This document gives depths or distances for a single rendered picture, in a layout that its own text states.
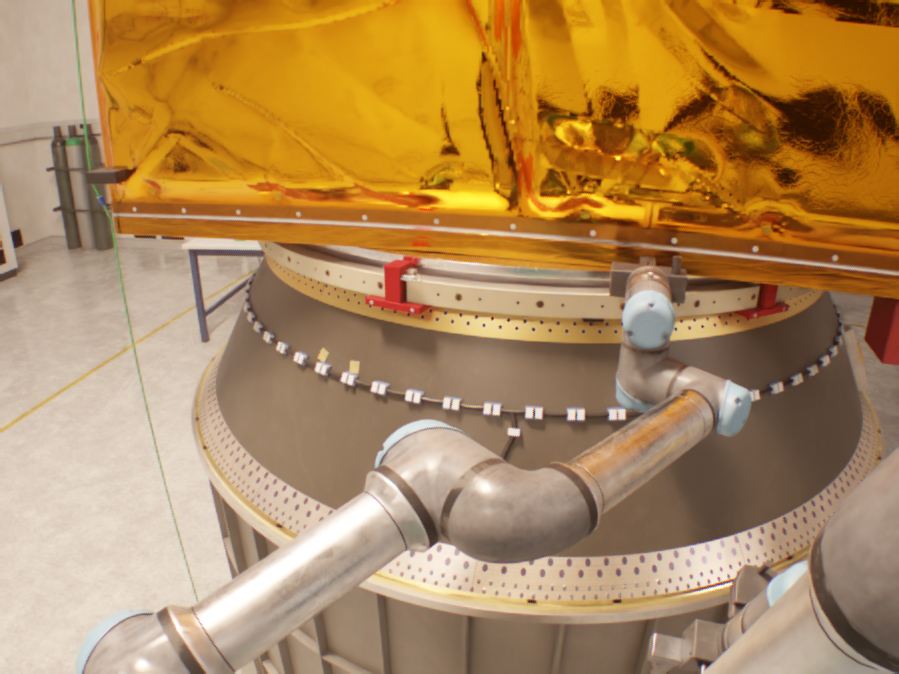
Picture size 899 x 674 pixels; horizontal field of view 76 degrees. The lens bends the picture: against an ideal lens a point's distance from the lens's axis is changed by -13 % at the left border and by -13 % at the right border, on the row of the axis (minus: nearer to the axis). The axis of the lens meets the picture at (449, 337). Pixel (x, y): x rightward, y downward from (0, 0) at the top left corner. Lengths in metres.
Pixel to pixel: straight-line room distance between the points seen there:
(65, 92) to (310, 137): 8.39
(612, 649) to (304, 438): 0.81
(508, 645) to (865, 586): 1.17
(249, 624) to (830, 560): 0.55
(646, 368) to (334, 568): 0.55
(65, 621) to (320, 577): 2.56
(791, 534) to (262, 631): 1.16
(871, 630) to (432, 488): 0.52
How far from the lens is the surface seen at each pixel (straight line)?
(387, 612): 1.48
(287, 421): 1.53
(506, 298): 1.22
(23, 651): 3.18
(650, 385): 1.00
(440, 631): 1.46
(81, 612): 3.23
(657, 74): 1.19
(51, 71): 9.78
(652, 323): 0.96
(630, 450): 0.81
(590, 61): 1.20
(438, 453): 0.76
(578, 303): 1.22
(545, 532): 0.71
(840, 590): 0.34
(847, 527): 0.34
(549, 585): 1.31
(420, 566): 1.34
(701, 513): 1.40
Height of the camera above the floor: 2.11
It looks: 23 degrees down
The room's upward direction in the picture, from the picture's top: straight up
